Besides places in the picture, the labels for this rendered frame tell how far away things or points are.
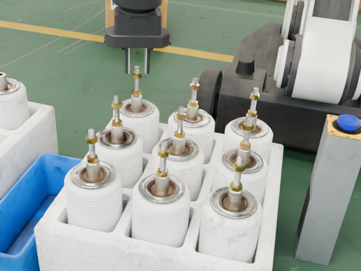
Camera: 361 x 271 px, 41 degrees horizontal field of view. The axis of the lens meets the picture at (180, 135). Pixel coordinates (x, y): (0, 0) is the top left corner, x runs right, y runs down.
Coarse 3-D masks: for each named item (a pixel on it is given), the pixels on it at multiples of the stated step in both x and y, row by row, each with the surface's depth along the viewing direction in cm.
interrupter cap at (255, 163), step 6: (228, 150) 88; (234, 150) 88; (222, 156) 86; (228, 156) 86; (234, 156) 86; (252, 156) 87; (258, 156) 87; (222, 162) 85; (228, 162) 84; (252, 162) 85; (258, 162) 85; (228, 168) 83; (246, 168) 83; (252, 168) 83; (258, 168) 83
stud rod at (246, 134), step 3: (249, 117) 81; (246, 120) 81; (249, 120) 80; (246, 123) 81; (249, 123) 81; (246, 132) 82; (249, 132) 82; (246, 135) 82; (249, 135) 82; (243, 138) 83; (246, 138) 82; (243, 141) 83; (246, 141) 83; (246, 144) 83
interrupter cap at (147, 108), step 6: (126, 102) 101; (144, 102) 101; (150, 102) 101; (120, 108) 98; (126, 108) 99; (144, 108) 99; (150, 108) 99; (126, 114) 96; (132, 114) 97; (138, 114) 97; (144, 114) 97; (150, 114) 97
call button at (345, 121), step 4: (340, 116) 85; (344, 116) 85; (348, 116) 86; (352, 116) 86; (340, 120) 84; (344, 120) 84; (348, 120) 84; (352, 120) 84; (356, 120) 84; (340, 124) 84; (344, 124) 84; (348, 124) 83; (352, 124) 83; (356, 124) 83; (344, 128) 84; (348, 128) 84; (352, 128) 83; (356, 128) 84
